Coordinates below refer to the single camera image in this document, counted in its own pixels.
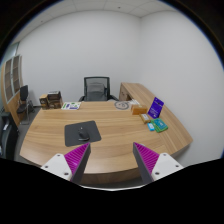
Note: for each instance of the dark grey computer mouse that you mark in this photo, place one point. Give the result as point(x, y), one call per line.
point(83, 134)

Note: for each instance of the small brown box left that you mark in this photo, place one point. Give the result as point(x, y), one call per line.
point(44, 101)

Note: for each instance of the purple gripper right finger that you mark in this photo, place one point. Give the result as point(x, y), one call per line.
point(154, 166)

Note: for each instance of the wooden bookshelf cabinet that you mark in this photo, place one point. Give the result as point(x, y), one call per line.
point(11, 82)

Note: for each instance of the orange cardboard box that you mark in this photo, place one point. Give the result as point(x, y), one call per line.
point(138, 109)

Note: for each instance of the black chair at left edge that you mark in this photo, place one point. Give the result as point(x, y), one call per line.
point(8, 136)

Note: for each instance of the green flat box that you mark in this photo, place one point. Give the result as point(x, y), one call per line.
point(159, 125)

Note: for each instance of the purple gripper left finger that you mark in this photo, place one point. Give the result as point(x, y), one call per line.
point(70, 166)

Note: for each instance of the small yellow box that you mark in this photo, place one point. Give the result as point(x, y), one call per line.
point(145, 118)

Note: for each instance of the dark grey mouse pad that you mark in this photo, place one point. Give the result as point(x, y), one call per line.
point(72, 136)

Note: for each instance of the wooden side return desk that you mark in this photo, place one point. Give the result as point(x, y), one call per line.
point(137, 92)

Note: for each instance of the small blue box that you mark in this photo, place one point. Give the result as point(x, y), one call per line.
point(151, 127)

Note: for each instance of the brown stacked boxes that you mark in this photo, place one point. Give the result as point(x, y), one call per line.
point(55, 99)

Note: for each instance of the black mesh office chair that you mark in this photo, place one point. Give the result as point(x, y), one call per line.
point(97, 88)

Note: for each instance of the black visitor chair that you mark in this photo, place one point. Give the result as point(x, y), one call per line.
point(25, 105)

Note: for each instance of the white green leaflet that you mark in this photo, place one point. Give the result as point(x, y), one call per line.
point(71, 106)

